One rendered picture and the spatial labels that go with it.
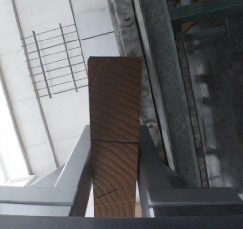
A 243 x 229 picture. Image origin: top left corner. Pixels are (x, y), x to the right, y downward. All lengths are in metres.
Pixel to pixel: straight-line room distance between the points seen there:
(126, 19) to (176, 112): 0.17
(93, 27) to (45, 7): 2.20
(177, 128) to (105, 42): 5.76
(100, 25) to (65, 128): 3.91
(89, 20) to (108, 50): 1.15
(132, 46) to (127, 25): 0.04
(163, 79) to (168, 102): 0.04
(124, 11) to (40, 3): 7.43
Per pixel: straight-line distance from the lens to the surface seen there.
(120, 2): 0.34
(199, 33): 1.56
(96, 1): 7.13
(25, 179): 8.25
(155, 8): 0.29
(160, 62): 0.27
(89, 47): 6.03
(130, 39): 0.32
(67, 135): 7.03
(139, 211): 7.90
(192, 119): 1.02
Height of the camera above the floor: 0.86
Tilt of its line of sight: 3 degrees up
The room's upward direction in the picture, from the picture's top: 103 degrees counter-clockwise
